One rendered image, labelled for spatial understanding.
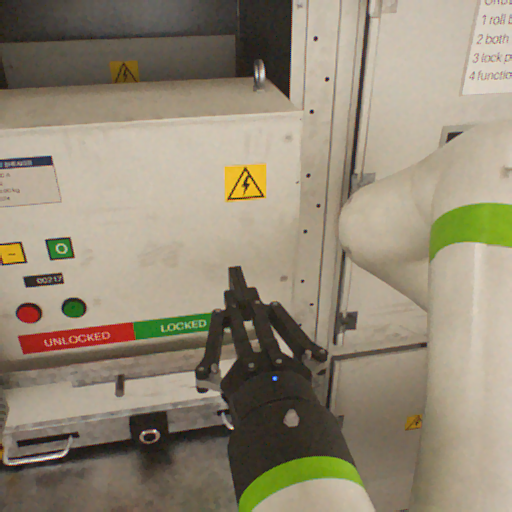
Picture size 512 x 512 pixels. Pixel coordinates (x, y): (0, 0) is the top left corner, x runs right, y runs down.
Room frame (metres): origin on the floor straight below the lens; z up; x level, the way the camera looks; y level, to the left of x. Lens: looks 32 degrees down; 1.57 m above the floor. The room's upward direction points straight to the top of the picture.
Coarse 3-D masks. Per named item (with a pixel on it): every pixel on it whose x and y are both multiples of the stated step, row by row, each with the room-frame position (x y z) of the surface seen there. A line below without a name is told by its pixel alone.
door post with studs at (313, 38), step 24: (312, 0) 0.82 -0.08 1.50; (336, 0) 0.83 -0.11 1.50; (312, 24) 0.82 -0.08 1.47; (336, 24) 0.83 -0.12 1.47; (312, 48) 0.82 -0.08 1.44; (312, 72) 0.82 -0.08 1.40; (312, 96) 0.82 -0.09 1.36; (312, 120) 0.82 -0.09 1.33; (312, 144) 0.82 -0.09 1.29; (312, 168) 0.82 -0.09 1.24; (312, 192) 0.82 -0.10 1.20; (312, 216) 0.82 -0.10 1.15; (312, 240) 0.82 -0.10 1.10; (312, 264) 0.82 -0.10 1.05; (312, 288) 0.82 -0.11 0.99; (312, 312) 0.82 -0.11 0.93; (312, 336) 0.83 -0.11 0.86
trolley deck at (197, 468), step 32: (96, 448) 0.55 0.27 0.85; (128, 448) 0.56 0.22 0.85; (160, 448) 0.56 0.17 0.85; (192, 448) 0.56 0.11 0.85; (224, 448) 0.56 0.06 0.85; (0, 480) 0.49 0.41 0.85; (32, 480) 0.49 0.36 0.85; (64, 480) 0.49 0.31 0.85; (96, 480) 0.49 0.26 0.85; (128, 480) 0.49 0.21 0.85; (160, 480) 0.49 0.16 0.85; (192, 480) 0.49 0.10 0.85; (224, 480) 0.50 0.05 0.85
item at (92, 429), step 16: (192, 400) 0.59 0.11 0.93; (208, 400) 0.59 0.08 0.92; (80, 416) 0.56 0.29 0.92; (96, 416) 0.56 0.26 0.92; (112, 416) 0.56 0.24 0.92; (128, 416) 0.56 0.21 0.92; (176, 416) 0.58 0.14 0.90; (192, 416) 0.58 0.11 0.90; (208, 416) 0.59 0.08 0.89; (16, 432) 0.52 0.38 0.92; (32, 432) 0.53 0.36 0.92; (48, 432) 0.53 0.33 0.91; (64, 432) 0.54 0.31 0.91; (80, 432) 0.54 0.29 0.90; (96, 432) 0.55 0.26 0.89; (112, 432) 0.55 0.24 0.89; (128, 432) 0.56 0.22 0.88; (0, 448) 0.52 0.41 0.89; (32, 448) 0.53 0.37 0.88; (48, 448) 0.53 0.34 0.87
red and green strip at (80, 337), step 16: (144, 320) 0.58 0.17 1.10; (160, 320) 0.59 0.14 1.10; (176, 320) 0.59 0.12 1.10; (192, 320) 0.59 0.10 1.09; (208, 320) 0.60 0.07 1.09; (32, 336) 0.55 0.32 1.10; (48, 336) 0.55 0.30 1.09; (64, 336) 0.56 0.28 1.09; (80, 336) 0.56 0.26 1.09; (96, 336) 0.57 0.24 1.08; (112, 336) 0.57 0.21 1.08; (128, 336) 0.58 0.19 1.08; (144, 336) 0.58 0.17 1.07; (160, 336) 0.58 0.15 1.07; (32, 352) 0.55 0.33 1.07
